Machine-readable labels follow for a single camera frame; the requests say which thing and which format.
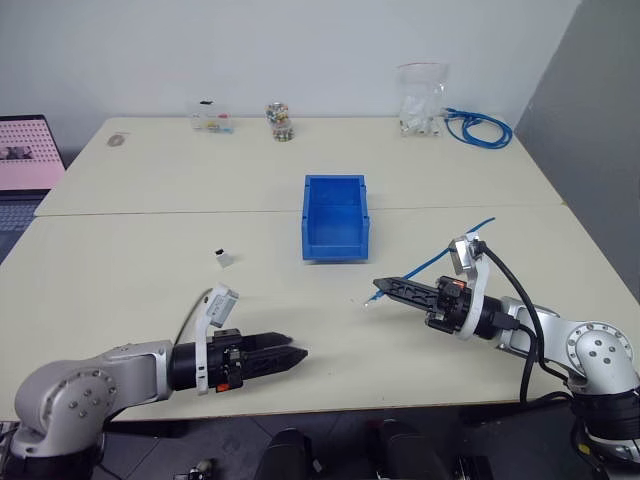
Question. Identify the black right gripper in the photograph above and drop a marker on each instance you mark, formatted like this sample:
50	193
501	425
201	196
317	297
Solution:
450	305

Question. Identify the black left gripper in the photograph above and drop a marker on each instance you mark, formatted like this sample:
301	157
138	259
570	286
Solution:
225	362

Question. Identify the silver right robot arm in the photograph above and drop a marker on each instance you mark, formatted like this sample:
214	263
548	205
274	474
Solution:
595	350

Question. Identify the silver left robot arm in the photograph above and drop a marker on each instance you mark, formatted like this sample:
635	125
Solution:
75	385

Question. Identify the white network coupler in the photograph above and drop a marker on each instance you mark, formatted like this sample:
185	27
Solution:
224	260

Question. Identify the blue plastic bin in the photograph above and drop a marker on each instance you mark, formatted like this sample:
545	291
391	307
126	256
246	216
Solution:
334	220

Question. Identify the dark rounded shape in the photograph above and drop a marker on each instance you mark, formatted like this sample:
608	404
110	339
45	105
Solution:
410	450
285	455

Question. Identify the clear zip bag of couplers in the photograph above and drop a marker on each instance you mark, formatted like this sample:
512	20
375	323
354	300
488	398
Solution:
422	105

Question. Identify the glass jar of colourful beads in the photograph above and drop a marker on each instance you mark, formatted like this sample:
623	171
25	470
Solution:
279	122

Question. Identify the clear plastic parts box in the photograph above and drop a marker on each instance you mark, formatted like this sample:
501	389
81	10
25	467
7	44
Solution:
212	120

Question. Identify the laptop with pink screen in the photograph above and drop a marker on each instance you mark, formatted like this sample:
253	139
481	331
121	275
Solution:
25	155

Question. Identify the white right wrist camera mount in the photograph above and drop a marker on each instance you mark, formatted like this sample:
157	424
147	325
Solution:
477	285

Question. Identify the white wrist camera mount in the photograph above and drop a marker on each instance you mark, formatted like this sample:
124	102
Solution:
477	285
220	305

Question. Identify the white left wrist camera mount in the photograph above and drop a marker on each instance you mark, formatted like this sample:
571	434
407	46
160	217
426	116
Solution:
220	305

